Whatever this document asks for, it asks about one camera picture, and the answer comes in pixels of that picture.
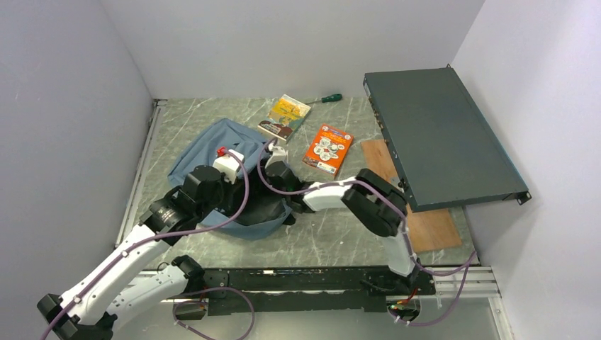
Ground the dark rack server box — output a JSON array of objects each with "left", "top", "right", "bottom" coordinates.
[{"left": 363, "top": 66, "right": 532, "bottom": 213}]

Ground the blue grey backpack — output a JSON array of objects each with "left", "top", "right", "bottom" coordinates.
[{"left": 167, "top": 118, "right": 293, "bottom": 240}]

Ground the orange children's book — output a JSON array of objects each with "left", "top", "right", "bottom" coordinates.
[{"left": 302, "top": 124, "right": 354, "bottom": 177}]

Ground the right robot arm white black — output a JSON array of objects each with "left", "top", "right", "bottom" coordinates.
[{"left": 257, "top": 161, "right": 420, "bottom": 294}]

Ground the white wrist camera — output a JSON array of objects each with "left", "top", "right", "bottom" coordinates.
[
  {"left": 265, "top": 142, "right": 288, "bottom": 169},
  {"left": 213, "top": 147, "right": 245, "bottom": 184}
]

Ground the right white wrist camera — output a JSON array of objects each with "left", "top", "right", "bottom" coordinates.
[{"left": 265, "top": 142, "right": 288, "bottom": 169}]

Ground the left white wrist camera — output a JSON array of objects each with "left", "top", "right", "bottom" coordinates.
[{"left": 213, "top": 147, "right": 245, "bottom": 184}]

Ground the green handled screwdriver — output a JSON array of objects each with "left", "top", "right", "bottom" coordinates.
[{"left": 306, "top": 93, "right": 343, "bottom": 105}]

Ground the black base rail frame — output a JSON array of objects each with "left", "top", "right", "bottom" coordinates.
[{"left": 89, "top": 265, "right": 499, "bottom": 316}]

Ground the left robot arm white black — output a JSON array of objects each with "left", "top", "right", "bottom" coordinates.
[{"left": 37, "top": 163, "right": 250, "bottom": 339}]

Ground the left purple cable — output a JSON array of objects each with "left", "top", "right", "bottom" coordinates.
[{"left": 40, "top": 149, "right": 257, "bottom": 340}]

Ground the yellow small book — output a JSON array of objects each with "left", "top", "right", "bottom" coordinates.
[{"left": 267, "top": 94, "right": 311, "bottom": 130}]

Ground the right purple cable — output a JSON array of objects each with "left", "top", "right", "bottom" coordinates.
[{"left": 256, "top": 138, "right": 479, "bottom": 329}]

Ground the purple cable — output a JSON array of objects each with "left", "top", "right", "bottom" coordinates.
[
  {"left": 40, "top": 149, "right": 257, "bottom": 340},
  {"left": 256, "top": 138, "right": 479, "bottom": 329}
]

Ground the brown wooden board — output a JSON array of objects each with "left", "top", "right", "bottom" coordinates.
[{"left": 360, "top": 140, "right": 463, "bottom": 253}]

